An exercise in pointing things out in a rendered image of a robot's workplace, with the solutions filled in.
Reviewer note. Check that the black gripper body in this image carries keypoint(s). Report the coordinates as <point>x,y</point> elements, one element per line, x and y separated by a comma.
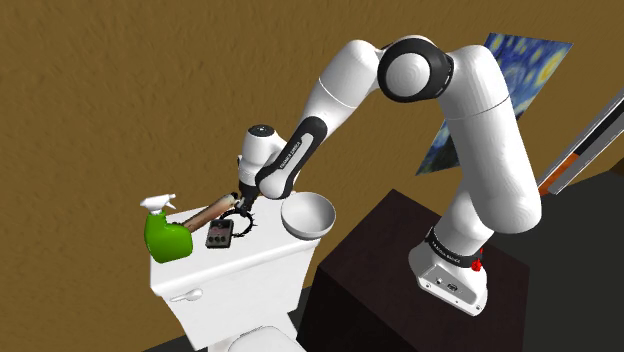
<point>246,196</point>

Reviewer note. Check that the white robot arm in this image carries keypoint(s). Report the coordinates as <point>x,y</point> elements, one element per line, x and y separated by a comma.
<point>480,146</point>

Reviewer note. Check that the brown rolling pin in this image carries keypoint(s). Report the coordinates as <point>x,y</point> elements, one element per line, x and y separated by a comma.
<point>207,214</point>

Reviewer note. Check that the black key fob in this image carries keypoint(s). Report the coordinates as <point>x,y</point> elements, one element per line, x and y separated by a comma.
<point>219,234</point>

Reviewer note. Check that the white bowl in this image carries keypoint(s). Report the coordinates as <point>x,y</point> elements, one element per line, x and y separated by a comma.
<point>308,214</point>

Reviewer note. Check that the white toilet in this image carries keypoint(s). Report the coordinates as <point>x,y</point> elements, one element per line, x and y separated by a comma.
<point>253,273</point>

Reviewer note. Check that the green spray bottle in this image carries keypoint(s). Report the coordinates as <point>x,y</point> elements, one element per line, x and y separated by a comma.
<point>168,241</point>

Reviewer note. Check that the dark robot stand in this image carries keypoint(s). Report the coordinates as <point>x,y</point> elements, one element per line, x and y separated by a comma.
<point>380,287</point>

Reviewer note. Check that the grey framed door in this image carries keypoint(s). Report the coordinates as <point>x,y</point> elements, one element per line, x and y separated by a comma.
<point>580,146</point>

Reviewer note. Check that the blue swirl wall painting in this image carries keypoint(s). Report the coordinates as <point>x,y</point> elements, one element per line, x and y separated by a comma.
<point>529,73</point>

